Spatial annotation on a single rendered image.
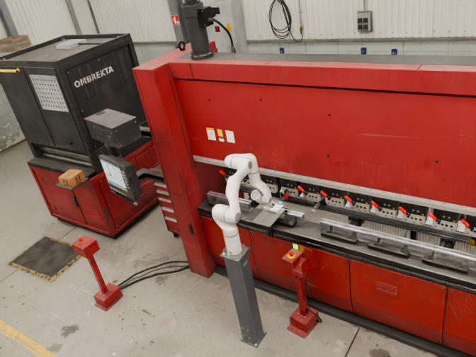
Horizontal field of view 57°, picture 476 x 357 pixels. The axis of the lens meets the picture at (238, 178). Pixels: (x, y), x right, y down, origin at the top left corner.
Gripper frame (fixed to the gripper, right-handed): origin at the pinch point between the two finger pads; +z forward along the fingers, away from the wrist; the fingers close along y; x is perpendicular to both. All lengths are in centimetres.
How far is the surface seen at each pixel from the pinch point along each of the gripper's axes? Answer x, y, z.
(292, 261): 40, -33, 4
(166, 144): -23, 93, -52
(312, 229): 8.3, -34.4, 18.0
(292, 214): 1.0, -15.4, 11.7
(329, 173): -30, -55, -28
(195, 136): -39, 76, -39
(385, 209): -15, -97, -11
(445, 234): -15, -134, 31
